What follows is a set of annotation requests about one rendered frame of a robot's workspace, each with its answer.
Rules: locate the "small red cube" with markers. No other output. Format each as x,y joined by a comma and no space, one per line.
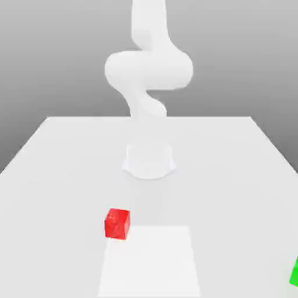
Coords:
116,224

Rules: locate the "small green cube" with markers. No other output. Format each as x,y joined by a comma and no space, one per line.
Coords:
294,274

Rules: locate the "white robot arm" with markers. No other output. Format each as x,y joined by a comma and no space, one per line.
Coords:
149,69

